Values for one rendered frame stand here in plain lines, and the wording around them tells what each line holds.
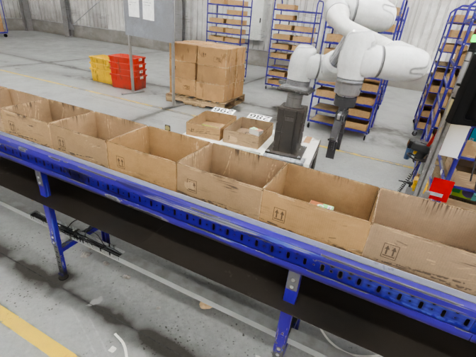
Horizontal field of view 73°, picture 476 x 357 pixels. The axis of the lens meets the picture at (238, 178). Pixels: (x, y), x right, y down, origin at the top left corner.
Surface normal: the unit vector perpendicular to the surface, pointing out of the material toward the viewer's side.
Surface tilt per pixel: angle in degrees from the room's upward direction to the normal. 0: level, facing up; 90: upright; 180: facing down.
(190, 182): 90
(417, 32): 90
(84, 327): 0
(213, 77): 89
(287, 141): 90
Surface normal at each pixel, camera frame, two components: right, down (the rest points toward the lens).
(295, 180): -0.43, 0.38
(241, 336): 0.08, -0.88
